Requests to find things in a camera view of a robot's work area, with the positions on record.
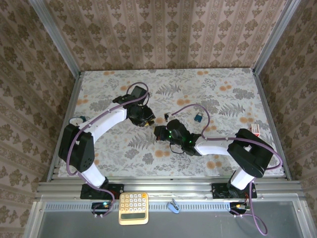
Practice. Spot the blue padlock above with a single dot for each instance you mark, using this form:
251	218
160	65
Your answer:
198	118

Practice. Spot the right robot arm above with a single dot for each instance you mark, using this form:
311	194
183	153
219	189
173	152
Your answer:
213	147

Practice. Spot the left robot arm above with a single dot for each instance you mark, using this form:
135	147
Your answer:
109	121

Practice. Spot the floral table mat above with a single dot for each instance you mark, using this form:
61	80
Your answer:
173	81

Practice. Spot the teal timer with white dial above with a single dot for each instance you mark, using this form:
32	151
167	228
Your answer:
82	118

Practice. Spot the blue clip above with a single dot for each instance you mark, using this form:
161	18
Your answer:
173	206

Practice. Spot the small red white box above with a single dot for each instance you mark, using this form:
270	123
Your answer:
254	129

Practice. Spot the yellow calculator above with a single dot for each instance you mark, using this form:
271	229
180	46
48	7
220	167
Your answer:
133	207

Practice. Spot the right small circuit board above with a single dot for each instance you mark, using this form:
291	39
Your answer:
237	206

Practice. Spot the small circuit board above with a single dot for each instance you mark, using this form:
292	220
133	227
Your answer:
237	206
101	205

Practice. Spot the left small circuit board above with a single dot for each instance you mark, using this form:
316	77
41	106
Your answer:
101	205

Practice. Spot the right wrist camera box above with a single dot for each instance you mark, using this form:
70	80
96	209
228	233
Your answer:
168	116

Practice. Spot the aluminium cross rail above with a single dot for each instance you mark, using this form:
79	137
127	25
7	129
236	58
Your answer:
168	186

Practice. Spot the aluminium side rail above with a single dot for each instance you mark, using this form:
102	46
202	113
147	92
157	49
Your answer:
71	104
266	99

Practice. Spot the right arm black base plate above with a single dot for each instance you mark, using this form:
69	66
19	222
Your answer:
219	191

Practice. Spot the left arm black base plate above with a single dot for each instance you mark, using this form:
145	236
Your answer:
116	189

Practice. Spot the aluminium corner post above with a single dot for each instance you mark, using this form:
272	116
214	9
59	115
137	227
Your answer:
57	39
275	37

